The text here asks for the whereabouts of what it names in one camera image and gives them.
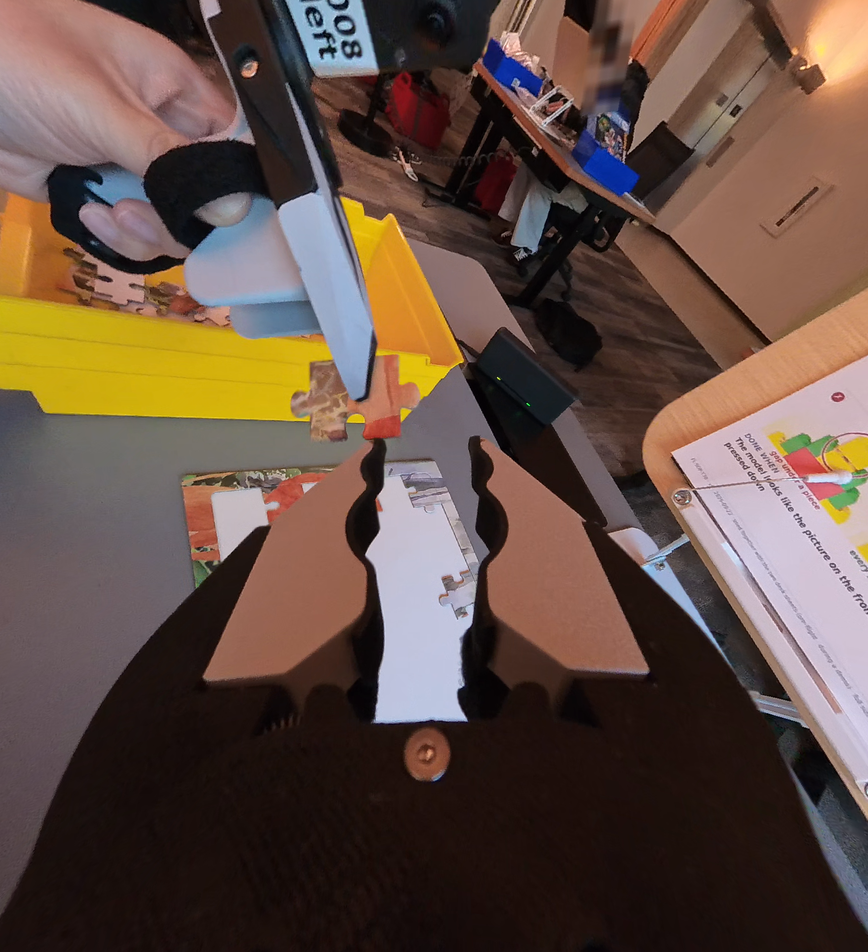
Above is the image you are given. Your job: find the black power adapter box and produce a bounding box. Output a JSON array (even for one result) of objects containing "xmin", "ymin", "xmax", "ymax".
[{"xmin": 473, "ymin": 327, "xmax": 578, "ymax": 426}]

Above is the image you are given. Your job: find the grey brown puzzle piece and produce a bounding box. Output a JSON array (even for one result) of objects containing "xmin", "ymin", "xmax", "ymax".
[{"xmin": 436, "ymin": 567, "xmax": 481, "ymax": 620}]

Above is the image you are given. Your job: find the black bag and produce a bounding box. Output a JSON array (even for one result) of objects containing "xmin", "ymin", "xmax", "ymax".
[{"xmin": 534, "ymin": 297, "xmax": 604, "ymax": 369}]

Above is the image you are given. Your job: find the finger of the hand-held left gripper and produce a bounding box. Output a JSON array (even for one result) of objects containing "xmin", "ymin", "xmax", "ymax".
[
  {"xmin": 229, "ymin": 299, "xmax": 328, "ymax": 340},
  {"xmin": 278, "ymin": 195, "xmax": 377, "ymax": 403}
]

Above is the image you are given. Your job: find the wood-edged office desk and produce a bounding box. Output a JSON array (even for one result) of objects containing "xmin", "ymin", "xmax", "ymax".
[{"xmin": 471, "ymin": 59, "xmax": 658, "ymax": 309}]

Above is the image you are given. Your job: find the red fan puzzle piece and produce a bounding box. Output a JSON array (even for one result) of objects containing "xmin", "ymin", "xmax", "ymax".
[{"xmin": 264, "ymin": 476, "xmax": 323, "ymax": 525}]

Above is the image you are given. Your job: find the pile of puzzle pieces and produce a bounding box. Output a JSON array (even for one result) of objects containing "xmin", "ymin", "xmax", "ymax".
[{"xmin": 58, "ymin": 249, "xmax": 234, "ymax": 328}]

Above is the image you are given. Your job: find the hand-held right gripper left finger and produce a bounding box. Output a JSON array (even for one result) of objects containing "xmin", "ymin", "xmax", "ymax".
[{"xmin": 203, "ymin": 439, "xmax": 389, "ymax": 715}]

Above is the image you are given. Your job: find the person's left hand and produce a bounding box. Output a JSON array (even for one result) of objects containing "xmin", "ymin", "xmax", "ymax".
[{"xmin": 0, "ymin": 0, "xmax": 255, "ymax": 261}]

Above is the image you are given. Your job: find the red dark puzzle piece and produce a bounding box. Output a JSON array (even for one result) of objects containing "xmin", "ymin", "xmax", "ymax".
[{"xmin": 290, "ymin": 356, "xmax": 421, "ymax": 443}]

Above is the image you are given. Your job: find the picture puzzle box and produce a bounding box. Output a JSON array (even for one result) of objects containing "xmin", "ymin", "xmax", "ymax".
[{"xmin": 597, "ymin": 112, "xmax": 632, "ymax": 161}]

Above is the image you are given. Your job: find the black pole stand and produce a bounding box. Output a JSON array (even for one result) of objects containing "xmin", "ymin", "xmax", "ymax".
[{"xmin": 337, "ymin": 74, "xmax": 398, "ymax": 157}]

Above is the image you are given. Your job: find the puzzle frame board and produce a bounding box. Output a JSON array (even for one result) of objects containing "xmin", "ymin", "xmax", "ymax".
[{"xmin": 181, "ymin": 460, "xmax": 483, "ymax": 724}]

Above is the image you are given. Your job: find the blue tray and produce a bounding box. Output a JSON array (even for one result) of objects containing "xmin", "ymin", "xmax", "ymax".
[
  {"xmin": 482, "ymin": 39, "xmax": 546, "ymax": 89},
  {"xmin": 571, "ymin": 130, "xmax": 639, "ymax": 196}
]

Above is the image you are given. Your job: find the red bag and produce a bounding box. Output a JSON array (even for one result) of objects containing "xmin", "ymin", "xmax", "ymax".
[
  {"xmin": 474, "ymin": 152, "xmax": 517, "ymax": 213},
  {"xmin": 385, "ymin": 70, "xmax": 450, "ymax": 150}
]

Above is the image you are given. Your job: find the black office chair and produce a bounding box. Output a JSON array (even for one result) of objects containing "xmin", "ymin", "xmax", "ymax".
[{"xmin": 627, "ymin": 122, "xmax": 695, "ymax": 202}]

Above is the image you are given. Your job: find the grey striped puzzle piece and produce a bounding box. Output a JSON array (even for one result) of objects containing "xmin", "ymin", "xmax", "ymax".
[{"xmin": 403, "ymin": 475, "xmax": 451, "ymax": 514}]

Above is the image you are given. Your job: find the yellow plastic bin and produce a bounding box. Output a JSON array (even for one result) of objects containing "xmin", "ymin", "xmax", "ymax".
[{"xmin": 0, "ymin": 192, "xmax": 464, "ymax": 423}]

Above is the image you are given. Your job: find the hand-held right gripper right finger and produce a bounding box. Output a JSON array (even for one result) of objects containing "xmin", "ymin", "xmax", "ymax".
[{"xmin": 467, "ymin": 437, "xmax": 650, "ymax": 711}]

